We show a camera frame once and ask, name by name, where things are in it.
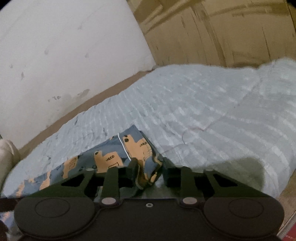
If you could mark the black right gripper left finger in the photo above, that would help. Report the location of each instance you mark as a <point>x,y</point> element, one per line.
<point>87,183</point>

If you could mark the wooden wardrobe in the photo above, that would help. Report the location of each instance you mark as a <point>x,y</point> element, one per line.
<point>221,33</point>

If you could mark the light blue quilted bedspread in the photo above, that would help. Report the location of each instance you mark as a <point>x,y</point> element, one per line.
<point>239,121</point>

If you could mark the cream rolled comforter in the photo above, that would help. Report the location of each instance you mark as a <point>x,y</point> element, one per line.
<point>9,157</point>

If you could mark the brown bed frame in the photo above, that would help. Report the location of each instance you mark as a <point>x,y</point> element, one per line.
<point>50,130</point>

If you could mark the blue patterned pants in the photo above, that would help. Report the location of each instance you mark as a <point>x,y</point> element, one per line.
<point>118,150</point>

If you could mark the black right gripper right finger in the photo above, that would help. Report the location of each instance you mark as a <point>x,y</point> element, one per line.
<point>204,185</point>

